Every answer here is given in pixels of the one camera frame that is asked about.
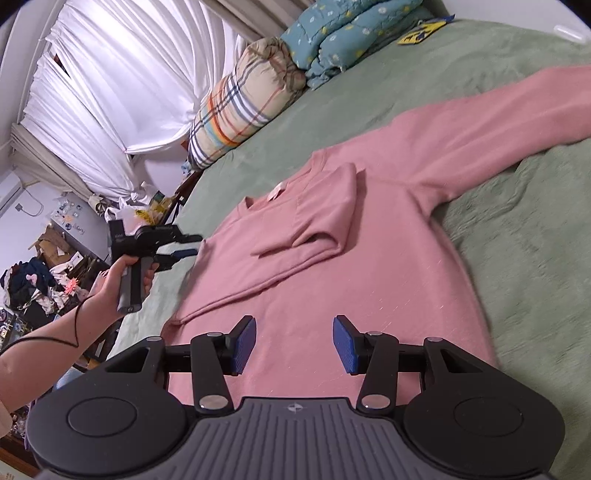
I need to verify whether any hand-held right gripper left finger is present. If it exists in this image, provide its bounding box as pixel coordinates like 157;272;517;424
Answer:
95;315;257;415

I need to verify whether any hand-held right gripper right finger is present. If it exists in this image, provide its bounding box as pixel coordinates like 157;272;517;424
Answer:
332;315;497;414

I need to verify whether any pink sweatshirt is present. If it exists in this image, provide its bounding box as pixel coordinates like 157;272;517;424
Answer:
161;65;591;409

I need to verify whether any person's left forearm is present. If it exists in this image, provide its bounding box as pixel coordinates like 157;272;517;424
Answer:
0;295;122;409

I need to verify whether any pile of clothes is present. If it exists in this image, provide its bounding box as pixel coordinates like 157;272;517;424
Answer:
0;256;63;317

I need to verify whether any person's left hand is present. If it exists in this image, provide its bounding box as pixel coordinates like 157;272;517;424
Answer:
88;255;156;324

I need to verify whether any white plastic bag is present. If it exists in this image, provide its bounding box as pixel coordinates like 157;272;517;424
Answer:
105;182;160;223

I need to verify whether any grey refrigerator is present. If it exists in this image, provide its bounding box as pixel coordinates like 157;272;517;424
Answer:
46;194;112;261

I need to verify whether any cardboard box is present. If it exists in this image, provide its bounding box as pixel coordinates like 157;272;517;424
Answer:
32;226;71;260

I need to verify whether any plaid pillow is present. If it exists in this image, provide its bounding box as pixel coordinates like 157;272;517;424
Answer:
187;37;308;172

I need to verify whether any white air conditioner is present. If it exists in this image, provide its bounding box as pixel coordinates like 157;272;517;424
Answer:
0;173;24;213

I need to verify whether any white sheer curtain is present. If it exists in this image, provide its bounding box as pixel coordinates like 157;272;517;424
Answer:
18;0;252;199

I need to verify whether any green fleece blanket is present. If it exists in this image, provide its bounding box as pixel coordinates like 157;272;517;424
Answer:
99;18;591;480

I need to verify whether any teal floral folded quilt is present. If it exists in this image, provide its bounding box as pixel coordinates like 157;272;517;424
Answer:
279;0;428;90

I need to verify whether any yellow and blue pouch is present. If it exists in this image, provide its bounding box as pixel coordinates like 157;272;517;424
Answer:
398;16;455;47

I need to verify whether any black hair tie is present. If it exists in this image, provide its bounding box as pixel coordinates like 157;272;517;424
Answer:
0;299;89;357

